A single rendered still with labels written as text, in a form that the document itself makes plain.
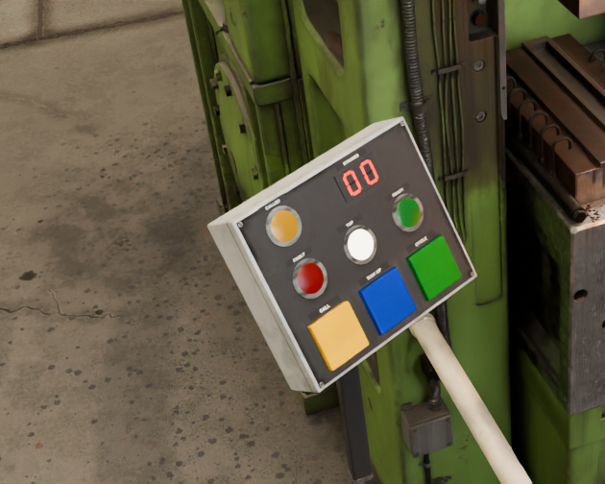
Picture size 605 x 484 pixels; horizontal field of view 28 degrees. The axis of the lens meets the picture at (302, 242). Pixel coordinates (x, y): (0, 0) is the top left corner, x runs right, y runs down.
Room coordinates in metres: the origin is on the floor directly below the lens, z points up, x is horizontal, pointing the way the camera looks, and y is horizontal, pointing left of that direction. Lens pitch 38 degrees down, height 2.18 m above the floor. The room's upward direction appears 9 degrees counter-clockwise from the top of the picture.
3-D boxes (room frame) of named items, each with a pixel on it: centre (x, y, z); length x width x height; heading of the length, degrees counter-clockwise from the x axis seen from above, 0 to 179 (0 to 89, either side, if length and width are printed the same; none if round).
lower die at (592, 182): (1.85, -0.53, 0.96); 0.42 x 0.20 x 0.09; 11
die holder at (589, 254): (1.87, -0.58, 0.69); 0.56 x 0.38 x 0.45; 11
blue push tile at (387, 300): (1.35, -0.11, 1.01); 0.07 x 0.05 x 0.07; 126
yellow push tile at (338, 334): (1.29, -0.03, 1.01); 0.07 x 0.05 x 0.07; 126
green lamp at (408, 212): (1.45, -0.16, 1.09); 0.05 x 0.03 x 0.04; 101
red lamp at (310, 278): (1.33, 0.00, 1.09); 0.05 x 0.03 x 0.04; 101
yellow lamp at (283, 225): (1.36, 0.02, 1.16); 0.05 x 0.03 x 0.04; 101
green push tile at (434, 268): (1.41, -0.19, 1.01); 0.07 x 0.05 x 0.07; 126
